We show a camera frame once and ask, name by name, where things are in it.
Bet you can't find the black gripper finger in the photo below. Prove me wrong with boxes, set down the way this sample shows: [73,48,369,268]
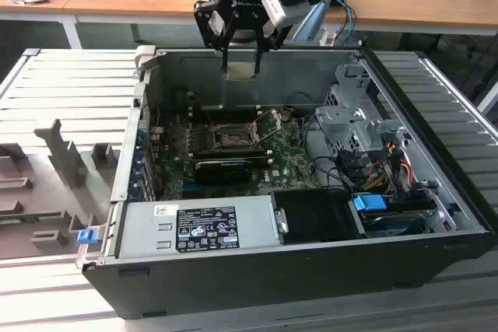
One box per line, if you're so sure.
[251,16,291,77]
[193,0,237,73]

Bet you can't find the silver square CPU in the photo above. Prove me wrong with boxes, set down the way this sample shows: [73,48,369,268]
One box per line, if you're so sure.
[225,61,258,82]

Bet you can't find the metal socket cover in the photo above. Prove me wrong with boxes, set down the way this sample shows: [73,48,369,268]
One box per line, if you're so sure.
[251,109,283,143]

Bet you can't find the black RAM slot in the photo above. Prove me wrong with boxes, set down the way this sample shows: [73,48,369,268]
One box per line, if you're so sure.
[188,110,261,116]
[188,114,261,120]
[188,105,261,112]
[192,144,270,156]
[192,152,273,164]
[190,117,260,124]

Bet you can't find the CPU socket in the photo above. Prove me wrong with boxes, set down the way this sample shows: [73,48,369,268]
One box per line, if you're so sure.
[208,121,258,151]

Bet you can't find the grey metal drive cage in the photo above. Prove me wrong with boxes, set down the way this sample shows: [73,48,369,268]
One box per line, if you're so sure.
[314,62,414,154]

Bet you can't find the black graphics card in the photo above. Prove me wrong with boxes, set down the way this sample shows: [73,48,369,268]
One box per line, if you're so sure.
[193,157,252,184]

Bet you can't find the green motherboard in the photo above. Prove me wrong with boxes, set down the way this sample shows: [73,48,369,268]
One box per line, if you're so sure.
[155,110,324,201]

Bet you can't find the black plastic fan shroud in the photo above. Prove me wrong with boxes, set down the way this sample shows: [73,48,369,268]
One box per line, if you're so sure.
[270,188,366,246]

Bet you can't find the hard disk in blue carrier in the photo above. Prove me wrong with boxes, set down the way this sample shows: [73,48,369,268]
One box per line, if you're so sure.
[352,193,429,236]

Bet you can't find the grey power supply unit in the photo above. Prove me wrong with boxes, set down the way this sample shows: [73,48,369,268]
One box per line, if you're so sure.
[116,194,281,260]

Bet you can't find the grey parts rack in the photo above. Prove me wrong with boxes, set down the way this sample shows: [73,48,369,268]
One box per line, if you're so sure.
[0,117,122,261]

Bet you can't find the blue case latch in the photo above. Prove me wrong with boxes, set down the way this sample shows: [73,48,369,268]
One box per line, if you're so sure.
[76,229,97,246]

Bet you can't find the black open PC case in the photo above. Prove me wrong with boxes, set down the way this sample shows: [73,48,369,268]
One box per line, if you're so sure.
[79,46,497,321]

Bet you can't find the green RAM stick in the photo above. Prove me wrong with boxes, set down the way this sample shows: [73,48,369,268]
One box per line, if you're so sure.
[0,211,64,225]

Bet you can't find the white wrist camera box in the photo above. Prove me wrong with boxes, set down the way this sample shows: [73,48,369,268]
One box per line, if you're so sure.
[261,0,313,26]

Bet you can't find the beige case handle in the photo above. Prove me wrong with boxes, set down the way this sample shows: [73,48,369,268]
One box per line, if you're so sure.
[134,44,158,73]

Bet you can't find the blue cable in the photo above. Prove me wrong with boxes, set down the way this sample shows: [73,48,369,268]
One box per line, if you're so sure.
[329,0,356,40]

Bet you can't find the black internal wire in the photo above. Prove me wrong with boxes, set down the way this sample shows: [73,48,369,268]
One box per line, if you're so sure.
[301,113,353,190]

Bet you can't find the yellow orange power wires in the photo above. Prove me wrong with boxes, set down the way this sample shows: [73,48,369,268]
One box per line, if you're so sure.
[365,144,414,190]

